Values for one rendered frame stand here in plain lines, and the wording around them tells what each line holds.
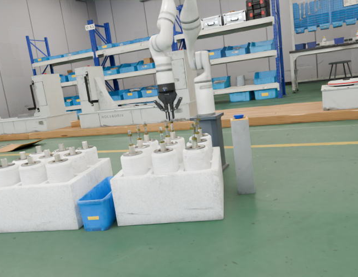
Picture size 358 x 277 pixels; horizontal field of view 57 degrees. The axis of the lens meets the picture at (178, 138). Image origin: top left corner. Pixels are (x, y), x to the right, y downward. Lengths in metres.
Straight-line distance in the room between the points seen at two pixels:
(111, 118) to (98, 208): 2.68
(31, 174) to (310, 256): 1.01
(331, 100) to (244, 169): 1.84
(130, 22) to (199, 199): 10.21
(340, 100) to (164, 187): 2.20
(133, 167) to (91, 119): 2.85
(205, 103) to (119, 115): 2.18
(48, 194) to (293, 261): 0.87
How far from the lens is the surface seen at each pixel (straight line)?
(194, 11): 1.59
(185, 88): 3.42
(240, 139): 1.35
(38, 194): 1.35
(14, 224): 1.46
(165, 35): 1.39
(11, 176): 1.46
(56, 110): 4.63
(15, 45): 9.19
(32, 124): 4.70
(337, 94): 3.10
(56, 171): 1.32
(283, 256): 0.97
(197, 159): 1.16
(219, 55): 6.01
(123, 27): 11.30
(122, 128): 3.69
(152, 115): 3.56
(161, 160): 1.17
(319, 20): 7.09
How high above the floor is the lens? 0.50
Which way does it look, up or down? 10 degrees down
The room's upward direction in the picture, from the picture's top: 8 degrees counter-clockwise
